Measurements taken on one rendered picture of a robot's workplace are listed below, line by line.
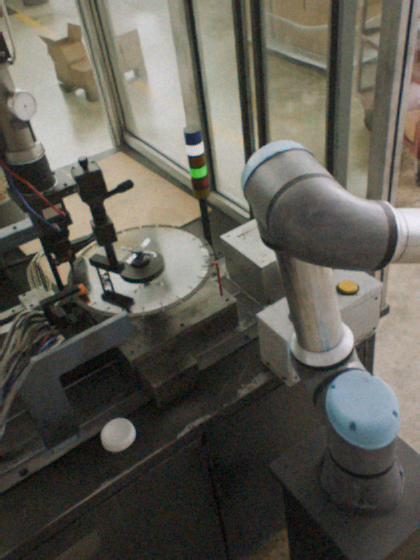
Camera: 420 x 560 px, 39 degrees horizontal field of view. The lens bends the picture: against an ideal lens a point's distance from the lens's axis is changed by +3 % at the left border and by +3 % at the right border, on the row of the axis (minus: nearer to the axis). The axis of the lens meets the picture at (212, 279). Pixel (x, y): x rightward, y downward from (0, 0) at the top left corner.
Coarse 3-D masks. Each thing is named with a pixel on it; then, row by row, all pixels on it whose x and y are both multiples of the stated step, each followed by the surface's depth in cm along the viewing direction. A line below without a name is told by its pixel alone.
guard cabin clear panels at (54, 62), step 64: (64, 0) 208; (128, 0) 189; (192, 0) 158; (320, 0) 121; (64, 64) 217; (128, 64) 209; (320, 64) 128; (64, 128) 228; (128, 128) 235; (256, 128) 158; (320, 128) 136
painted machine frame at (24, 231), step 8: (16, 224) 144; (24, 224) 143; (32, 224) 143; (72, 224) 148; (0, 232) 142; (8, 232) 141; (16, 232) 141; (24, 232) 142; (32, 232) 143; (0, 240) 140; (8, 240) 141; (16, 240) 142; (24, 240) 143; (32, 240) 144; (40, 240) 149; (0, 248) 141; (8, 248) 142; (48, 248) 151; (48, 256) 152; (56, 272) 156; (56, 280) 157; (64, 288) 160
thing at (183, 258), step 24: (120, 240) 151; (144, 240) 149; (168, 240) 148; (192, 240) 147; (168, 264) 140; (192, 264) 139; (96, 288) 137; (120, 288) 136; (144, 288) 135; (168, 288) 134; (192, 288) 133; (120, 312) 129; (144, 312) 128
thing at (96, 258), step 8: (104, 248) 129; (112, 248) 129; (96, 256) 135; (104, 256) 135; (112, 256) 130; (96, 264) 134; (104, 264) 133; (112, 264) 132; (120, 264) 132; (96, 272) 137; (112, 272) 133; (120, 272) 132
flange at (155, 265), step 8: (128, 256) 143; (160, 256) 142; (136, 264) 138; (144, 264) 138; (152, 264) 139; (160, 264) 139; (128, 272) 138; (136, 272) 138; (144, 272) 137; (152, 272) 137; (136, 280) 137
